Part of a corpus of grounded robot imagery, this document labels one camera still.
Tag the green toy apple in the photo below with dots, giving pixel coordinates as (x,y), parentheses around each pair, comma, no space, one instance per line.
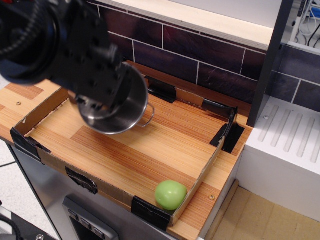
(170,194)

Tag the cardboard fence with black tape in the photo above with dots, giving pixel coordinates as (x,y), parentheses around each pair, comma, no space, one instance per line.
(174,144)

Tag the stainless steel pot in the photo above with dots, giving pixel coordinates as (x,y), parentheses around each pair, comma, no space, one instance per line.
(131,109)

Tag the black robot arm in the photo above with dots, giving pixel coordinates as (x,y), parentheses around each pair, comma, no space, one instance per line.
(29,39)

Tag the white cables background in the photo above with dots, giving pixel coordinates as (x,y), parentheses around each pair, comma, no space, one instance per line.
(306,29)

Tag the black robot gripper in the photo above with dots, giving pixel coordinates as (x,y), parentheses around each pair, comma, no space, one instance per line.
(88,63)

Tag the silver toy oven front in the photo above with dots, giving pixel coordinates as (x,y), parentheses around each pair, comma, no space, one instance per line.
(77,214)

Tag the dark grey right post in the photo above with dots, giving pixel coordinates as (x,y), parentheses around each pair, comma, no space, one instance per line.
(262,93)

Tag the white dish drainer sink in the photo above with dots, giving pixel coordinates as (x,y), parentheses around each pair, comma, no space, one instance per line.
(281,158)

